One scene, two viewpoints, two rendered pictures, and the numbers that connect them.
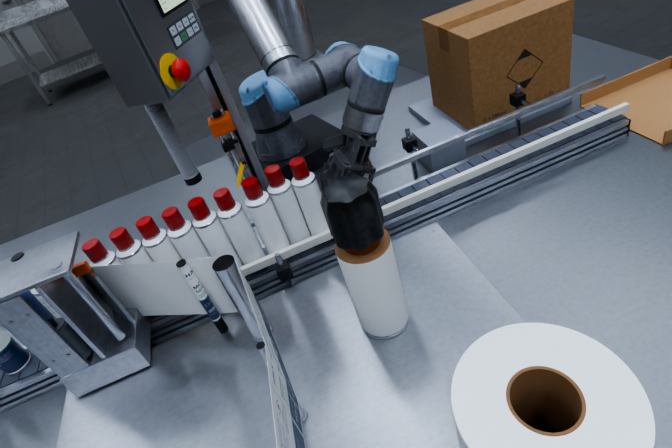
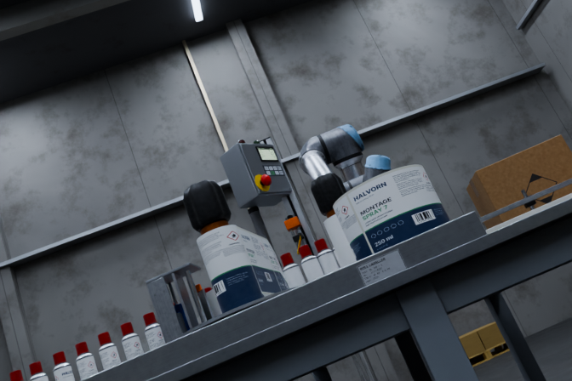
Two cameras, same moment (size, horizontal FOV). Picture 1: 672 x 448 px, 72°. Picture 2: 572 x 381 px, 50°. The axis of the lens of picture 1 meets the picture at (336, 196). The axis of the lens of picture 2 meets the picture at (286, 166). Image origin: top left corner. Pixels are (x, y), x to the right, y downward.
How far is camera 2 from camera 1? 1.29 m
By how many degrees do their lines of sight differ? 55
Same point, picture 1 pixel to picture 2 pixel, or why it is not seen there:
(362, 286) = (336, 235)
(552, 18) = (547, 150)
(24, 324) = (161, 298)
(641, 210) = not seen: outside the picture
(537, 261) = not seen: hidden behind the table
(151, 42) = (252, 167)
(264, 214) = (311, 267)
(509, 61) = (522, 184)
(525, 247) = not seen: hidden behind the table
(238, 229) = (294, 278)
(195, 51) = (278, 182)
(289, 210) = (330, 268)
